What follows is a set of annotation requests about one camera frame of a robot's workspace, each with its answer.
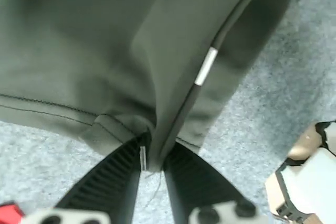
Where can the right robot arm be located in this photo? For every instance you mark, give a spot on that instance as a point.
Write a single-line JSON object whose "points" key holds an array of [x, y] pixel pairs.
{"points": [[309, 176]]}

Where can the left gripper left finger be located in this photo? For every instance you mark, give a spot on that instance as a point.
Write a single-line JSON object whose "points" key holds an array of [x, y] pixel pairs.
{"points": [[115, 182]]}

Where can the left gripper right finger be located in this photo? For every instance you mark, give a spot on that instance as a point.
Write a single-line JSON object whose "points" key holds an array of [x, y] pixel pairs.
{"points": [[194, 182]]}

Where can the olive green shirt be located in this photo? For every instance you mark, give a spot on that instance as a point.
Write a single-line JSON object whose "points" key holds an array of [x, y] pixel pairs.
{"points": [[105, 51]]}

